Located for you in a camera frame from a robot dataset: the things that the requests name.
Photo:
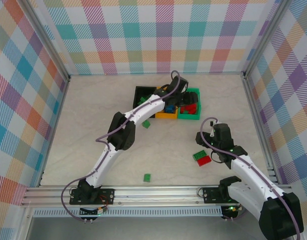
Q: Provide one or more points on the green plastic bin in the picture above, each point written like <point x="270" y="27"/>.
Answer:
<point x="191" y="116"/>

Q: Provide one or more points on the black plastic bin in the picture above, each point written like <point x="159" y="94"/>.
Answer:
<point x="138" y="92"/>

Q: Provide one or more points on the black connector board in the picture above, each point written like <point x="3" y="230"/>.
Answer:
<point x="231" y="208"/>
<point x="88" y="212"/>

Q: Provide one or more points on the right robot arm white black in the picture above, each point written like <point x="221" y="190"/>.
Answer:
<point x="278" y="217"/>

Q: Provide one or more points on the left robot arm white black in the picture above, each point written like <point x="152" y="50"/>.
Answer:
<point x="123" y="135"/>

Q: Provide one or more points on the blue lego brick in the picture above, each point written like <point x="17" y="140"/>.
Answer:
<point x="170" y="108"/>

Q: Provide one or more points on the small green lego brick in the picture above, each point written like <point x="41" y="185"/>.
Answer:
<point x="141" y="102"/>

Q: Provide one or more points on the orange plastic bin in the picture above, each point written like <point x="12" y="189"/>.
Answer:
<point x="166" y="115"/>

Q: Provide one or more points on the aluminium frame post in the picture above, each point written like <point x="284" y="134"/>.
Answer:
<point x="264" y="37"/>
<point x="47" y="40"/>

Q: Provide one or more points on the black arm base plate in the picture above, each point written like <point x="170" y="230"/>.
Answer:
<point x="106" y="195"/>
<point x="211" y="195"/>

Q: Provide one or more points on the red lego brick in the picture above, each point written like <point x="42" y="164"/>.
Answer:
<point x="203" y="161"/>
<point x="193" y="108"/>
<point x="186" y="109"/>

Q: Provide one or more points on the aluminium mounting rail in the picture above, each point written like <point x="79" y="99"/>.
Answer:
<point x="156" y="195"/>

